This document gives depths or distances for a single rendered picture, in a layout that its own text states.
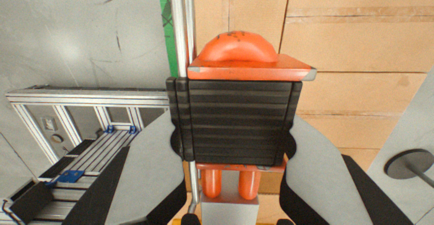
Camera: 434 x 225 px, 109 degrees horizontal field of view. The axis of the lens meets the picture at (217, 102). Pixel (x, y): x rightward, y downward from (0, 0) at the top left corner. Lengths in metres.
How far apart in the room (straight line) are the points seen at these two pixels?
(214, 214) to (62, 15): 1.59
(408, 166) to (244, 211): 2.32
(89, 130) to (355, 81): 1.77
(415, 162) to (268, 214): 2.08
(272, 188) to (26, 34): 1.88
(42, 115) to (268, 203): 1.74
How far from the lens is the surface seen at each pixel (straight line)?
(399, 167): 2.43
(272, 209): 0.51
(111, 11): 1.42
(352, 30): 0.79
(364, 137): 1.07
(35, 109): 1.85
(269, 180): 0.48
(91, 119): 1.57
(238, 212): 0.20
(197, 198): 0.18
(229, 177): 0.21
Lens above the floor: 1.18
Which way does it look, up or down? 63 degrees down
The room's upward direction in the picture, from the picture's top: 174 degrees counter-clockwise
